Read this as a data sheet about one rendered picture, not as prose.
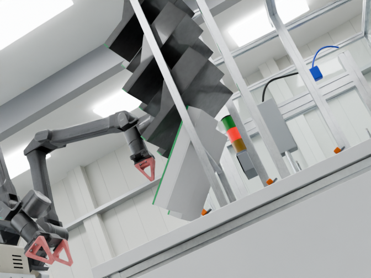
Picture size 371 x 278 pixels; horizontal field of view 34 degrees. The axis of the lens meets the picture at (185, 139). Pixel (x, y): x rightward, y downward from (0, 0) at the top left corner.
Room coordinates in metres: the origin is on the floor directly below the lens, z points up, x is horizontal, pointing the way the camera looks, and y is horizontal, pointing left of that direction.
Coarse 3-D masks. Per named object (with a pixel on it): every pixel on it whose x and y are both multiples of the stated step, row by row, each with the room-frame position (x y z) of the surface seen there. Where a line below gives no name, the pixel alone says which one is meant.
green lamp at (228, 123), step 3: (225, 117) 2.14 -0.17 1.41; (228, 117) 2.14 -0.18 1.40; (231, 117) 2.15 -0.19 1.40; (222, 120) 2.15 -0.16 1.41; (225, 120) 2.15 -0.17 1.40; (228, 120) 2.14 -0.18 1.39; (231, 120) 2.15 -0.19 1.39; (222, 123) 2.16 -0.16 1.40; (225, 123) 2.15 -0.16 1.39; (228, 123) 2.14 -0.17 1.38; (231, 123) 2.14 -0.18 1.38; (234, 123) 2.15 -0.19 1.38; (225, 126) 2.15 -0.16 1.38; (228, 126) 2.15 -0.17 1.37; (231, 126) 2.14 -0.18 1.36; (234, 126) 2.15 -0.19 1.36; (225, 129) 2.16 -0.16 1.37; (228, 129) 2.15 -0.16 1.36
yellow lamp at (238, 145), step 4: (236, 140) 2.14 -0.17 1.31; (240, 140) 2.15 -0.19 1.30; (232, 144) 2.16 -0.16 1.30; (236, 144) 2.15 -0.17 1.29; (240, 144) 2.14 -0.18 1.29; (244, 144) 2.15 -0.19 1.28; (236, 148) 2.15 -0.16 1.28; (240, 148) 2.14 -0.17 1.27; (244, 148) 2.15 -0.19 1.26; (236, 152) 2.16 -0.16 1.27
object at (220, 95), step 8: (216, 88) 1.63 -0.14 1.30; (224, 88) 1.66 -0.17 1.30; (208, 96) 1.62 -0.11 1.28; (216, 96) 1.66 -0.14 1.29; (224, 96) 1.70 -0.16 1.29; (208, 104) 1.66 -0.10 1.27; (216, 104) 1.70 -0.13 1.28; (224, 104) 1.74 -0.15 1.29; (208, 112) 1.69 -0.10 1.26; (216, 112) 1.73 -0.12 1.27; (160, 152) 1.67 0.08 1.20; (168, 152) 1.69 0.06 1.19
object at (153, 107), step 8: (200, 40) 1.62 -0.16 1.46; (200, 48) 1.65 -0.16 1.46; (208, 48) 1.69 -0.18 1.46; (208, 56) 1.72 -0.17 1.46; (160, 88) 1.65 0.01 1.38; (160, 96) 1.68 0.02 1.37; (144, 104) 1.67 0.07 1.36; (152, 104) 1.69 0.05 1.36; (160, 104) 1.72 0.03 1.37; (152, 112) 1.72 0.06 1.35
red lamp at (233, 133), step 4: (232, 128) 2.14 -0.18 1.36; (236, 128) 2.15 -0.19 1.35; (228, 132) 2.15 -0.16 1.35; (232, 132) 2.14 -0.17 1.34; (236, 132) 2.15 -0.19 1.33; (228, 136) 2.16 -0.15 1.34; (232, 136) 2.15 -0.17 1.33; (236, 136) 2.14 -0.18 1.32; (240, 136) 2.15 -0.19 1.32; (232, 140) 2.15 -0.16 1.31
